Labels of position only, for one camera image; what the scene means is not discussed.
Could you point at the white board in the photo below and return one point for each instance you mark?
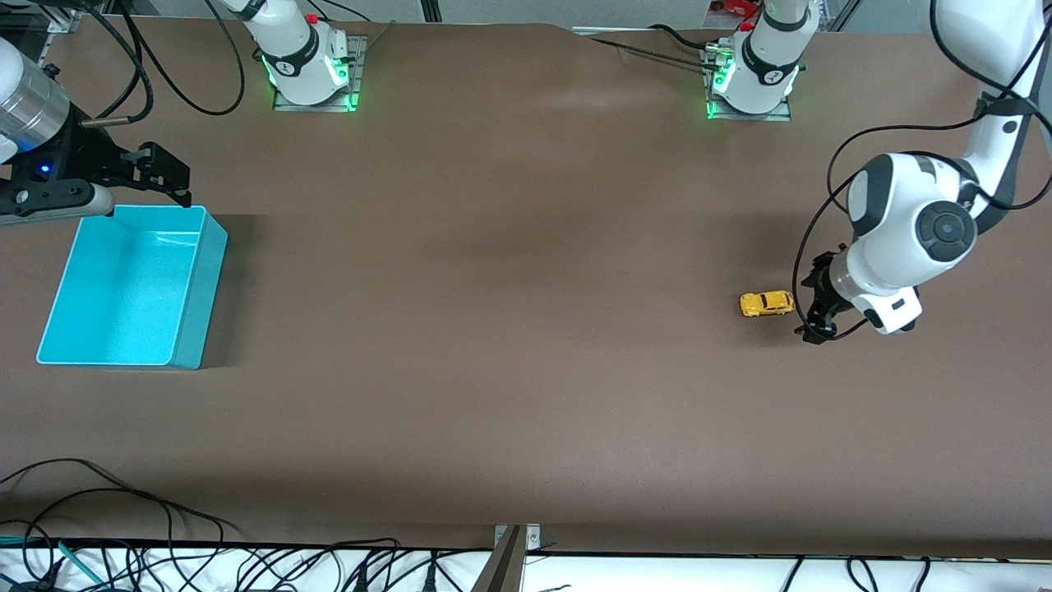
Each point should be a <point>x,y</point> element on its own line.
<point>657,575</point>

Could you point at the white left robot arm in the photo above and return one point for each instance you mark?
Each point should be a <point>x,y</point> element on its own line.
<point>912,214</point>

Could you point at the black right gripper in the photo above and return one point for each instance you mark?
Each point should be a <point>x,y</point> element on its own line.
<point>92,156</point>

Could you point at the yellow beetle toy car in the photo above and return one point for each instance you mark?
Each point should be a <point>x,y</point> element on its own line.
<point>766,303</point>

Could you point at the aluminium frame corner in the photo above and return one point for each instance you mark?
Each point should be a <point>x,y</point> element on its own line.
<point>62,23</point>

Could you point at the red object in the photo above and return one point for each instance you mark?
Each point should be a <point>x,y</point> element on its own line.
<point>735,6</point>

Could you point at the black vertical profile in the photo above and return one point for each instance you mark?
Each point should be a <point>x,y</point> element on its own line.
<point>431,10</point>

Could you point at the dark transparent panel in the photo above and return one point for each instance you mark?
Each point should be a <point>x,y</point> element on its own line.
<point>20,29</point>

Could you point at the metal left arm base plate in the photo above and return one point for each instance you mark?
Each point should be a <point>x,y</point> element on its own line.
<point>748,117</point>

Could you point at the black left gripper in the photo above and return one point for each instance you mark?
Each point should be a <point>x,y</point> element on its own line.
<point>823,289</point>

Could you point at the small metal bracket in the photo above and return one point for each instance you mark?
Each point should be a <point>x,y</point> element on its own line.
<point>532,538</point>

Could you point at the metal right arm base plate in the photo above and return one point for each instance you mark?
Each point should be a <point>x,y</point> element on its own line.
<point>358,82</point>

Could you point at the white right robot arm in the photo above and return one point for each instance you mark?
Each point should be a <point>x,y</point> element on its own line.
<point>300,49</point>

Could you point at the dark metal bar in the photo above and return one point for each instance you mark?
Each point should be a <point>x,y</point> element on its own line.
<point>503,567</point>

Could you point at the teal stick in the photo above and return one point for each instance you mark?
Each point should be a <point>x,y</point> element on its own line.
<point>78,561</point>

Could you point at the turquoise plastic bin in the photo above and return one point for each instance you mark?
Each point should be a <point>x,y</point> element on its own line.
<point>123,288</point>

